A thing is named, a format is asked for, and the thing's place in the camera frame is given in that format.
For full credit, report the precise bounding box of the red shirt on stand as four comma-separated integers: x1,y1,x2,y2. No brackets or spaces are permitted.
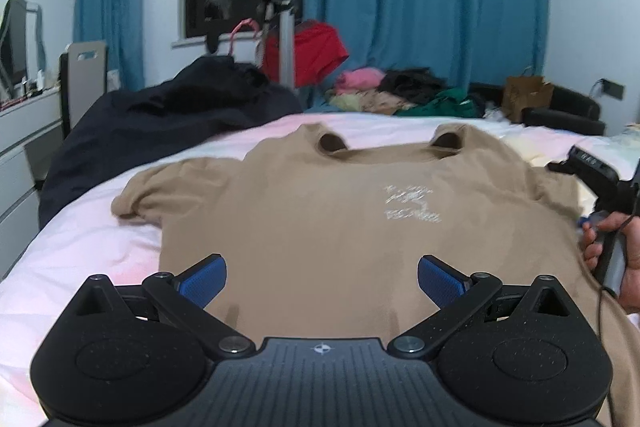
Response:
262,20,349,89

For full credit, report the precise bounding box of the pink clothes hanger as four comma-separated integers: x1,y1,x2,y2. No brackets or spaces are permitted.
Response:
228,18,262,62

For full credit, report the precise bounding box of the brown paper bag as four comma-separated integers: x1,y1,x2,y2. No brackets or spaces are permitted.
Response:
501,66,554,124

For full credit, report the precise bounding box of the pastel bed sheet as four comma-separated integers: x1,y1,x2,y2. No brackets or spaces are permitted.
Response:
1,113,639,426

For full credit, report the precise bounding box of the person's right hand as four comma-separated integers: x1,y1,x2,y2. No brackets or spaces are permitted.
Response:
580,212,640,314

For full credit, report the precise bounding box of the silver garment steamer stand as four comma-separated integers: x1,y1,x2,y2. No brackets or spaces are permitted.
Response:
262,0,296,90

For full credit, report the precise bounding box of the wavy vanity mirror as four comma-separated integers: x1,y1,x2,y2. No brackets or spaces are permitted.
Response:
1,0,47,100

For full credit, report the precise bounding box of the beige garment in pile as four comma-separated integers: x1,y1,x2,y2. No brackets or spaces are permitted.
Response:
358,90,414,115

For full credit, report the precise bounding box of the black wall socket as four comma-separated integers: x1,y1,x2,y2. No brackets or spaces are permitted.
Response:
600,78,626,101

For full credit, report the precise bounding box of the grey black chair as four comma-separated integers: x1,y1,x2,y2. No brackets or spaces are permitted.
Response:
25,41,108,187

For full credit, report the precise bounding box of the black clothes pile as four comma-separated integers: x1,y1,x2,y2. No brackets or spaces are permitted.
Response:
378,67,446,106

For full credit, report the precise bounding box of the tan t-shirt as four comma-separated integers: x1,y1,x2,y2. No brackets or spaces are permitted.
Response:
112,124,639,426

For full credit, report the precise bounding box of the yellow-green garment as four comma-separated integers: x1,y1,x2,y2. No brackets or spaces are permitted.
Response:
329,93,362,113

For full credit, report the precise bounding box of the black armchair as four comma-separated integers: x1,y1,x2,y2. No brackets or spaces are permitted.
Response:
469,83,605,135

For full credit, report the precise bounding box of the green garment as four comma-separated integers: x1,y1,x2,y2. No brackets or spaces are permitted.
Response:
395,88,486,118

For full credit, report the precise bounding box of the pink folded garment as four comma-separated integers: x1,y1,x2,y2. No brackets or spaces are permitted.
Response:
334,67,385,94

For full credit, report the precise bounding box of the dark navy jacket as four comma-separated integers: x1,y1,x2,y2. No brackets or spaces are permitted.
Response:
38,55,303,228

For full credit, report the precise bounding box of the white dresser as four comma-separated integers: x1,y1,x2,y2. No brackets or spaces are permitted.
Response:
1,88,62,277

